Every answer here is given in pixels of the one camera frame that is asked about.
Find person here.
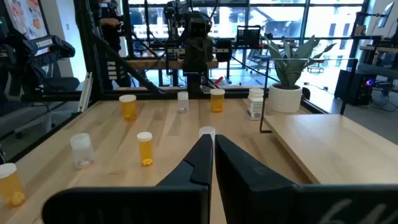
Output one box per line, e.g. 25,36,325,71
98,0,133,90

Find large amber pill bottle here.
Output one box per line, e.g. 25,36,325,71
0,162,26,208
118,94,138,122

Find white leaning bars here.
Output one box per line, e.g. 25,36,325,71
76,71,94,113

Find wooden background table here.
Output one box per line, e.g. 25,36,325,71
126,58,219,70

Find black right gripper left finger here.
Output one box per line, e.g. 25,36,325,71
42,133,215,224

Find floral print panel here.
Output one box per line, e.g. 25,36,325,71
3,0,49,40

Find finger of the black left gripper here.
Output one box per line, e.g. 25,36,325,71
183,37,200,74
198,37,215,74

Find small amber pill bottle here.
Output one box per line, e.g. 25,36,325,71
136,131,154,167

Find snake plant in white pot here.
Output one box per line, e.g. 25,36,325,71
264,34,338,114

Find white labelled medicine bottle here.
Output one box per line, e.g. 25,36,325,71
246,88,265,121

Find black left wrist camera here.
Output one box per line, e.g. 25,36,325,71
188,12,210,40

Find black computer tower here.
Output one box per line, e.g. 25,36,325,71
334,68,377,106

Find clear plastic pill bottle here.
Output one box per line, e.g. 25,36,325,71
198,125,216,141
177,91,190,114

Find tilted desk monitor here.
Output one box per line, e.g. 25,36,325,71
377,1,396,29

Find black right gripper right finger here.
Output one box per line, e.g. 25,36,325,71
214,133,398,224

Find black mesh panel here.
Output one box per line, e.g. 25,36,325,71
236,25,262,50

